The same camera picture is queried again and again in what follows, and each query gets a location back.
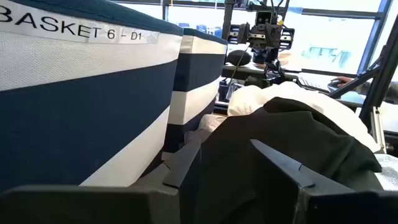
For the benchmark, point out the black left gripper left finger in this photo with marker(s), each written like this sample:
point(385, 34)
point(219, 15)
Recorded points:
point(174, 193)

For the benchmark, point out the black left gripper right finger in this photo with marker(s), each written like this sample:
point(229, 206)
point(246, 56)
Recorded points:
point(280, 174)

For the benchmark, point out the black garment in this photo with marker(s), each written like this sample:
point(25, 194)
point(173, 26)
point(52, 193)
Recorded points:
point(280, 130)

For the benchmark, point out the person's forearm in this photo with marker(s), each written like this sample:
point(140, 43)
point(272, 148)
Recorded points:
point(373, 90)

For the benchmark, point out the black round object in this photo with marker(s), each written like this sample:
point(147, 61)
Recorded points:
point(237, 58)

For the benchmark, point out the dark office desk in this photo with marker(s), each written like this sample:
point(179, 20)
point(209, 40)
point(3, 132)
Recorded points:
point(242, 72)

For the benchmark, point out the computer keyboard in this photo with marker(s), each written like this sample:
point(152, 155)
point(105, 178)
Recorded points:
point(312, 81)

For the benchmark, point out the navy white striped plain basket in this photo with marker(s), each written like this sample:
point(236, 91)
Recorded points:
point(196, 71)

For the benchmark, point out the pale grey garment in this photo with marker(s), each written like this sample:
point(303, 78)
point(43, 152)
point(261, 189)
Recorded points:
point(211, 123)

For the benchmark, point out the black computer mouse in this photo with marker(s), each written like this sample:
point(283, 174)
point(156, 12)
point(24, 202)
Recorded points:
point(334, 84)

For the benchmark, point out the person's hand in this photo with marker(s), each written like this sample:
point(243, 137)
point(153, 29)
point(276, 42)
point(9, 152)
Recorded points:
point(343, 79)

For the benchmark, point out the black equipment box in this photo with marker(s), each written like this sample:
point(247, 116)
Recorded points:
point(391, 140)

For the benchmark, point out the navy white striped labelled basket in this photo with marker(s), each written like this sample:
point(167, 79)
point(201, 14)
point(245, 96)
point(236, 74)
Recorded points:
point(77, 118)

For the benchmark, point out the white basket label tape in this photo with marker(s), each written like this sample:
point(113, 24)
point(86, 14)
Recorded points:
point(62, 28)

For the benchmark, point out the window frame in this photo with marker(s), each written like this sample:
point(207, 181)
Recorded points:
point(370, 46)

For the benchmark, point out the silver metal bracket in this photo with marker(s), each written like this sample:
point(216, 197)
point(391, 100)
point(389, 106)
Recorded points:
point(377, 130)

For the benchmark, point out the black aluminium rig frame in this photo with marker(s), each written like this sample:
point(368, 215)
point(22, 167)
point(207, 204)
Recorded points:
point(382, 77)

